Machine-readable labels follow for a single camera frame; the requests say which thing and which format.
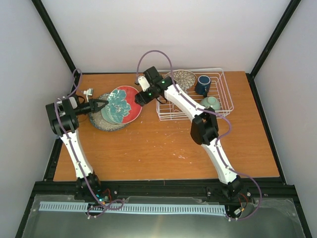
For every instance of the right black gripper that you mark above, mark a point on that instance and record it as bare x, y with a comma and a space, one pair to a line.
140, 98

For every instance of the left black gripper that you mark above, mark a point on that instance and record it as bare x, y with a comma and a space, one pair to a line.
96, 108

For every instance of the large speckled grey plate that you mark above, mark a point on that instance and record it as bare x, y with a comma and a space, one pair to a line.
97, 120

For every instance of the red and teal plate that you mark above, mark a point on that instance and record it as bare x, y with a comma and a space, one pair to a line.
121, 107

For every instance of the floral patterned plate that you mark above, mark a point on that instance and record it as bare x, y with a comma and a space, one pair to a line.
184, 78

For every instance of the dark blue mug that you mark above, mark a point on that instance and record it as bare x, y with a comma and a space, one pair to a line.
203, 85

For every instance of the light green bowl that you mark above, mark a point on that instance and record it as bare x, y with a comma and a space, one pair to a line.
212, 102

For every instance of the light green flower plate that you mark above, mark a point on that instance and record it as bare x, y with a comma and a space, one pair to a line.
105, 115

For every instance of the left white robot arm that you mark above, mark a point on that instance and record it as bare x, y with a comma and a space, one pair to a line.
62, 116

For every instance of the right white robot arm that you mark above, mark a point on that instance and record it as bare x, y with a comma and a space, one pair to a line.
204, 126

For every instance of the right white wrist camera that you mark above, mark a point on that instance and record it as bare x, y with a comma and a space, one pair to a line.
143, 82

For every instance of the white wire dish rack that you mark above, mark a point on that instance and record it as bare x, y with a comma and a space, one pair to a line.
218, 89

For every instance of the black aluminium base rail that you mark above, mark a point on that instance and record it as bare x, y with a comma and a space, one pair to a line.
205, 189

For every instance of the light blue cable duct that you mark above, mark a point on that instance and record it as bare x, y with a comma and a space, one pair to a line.
140, 209

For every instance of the black frame post left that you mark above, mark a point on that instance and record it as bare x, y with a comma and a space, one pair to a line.
44, 15

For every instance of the black frame post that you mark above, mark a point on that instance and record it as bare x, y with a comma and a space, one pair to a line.
44, 15
285, 18

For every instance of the black frame post right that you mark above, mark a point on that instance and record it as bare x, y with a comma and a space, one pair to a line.
285, 18

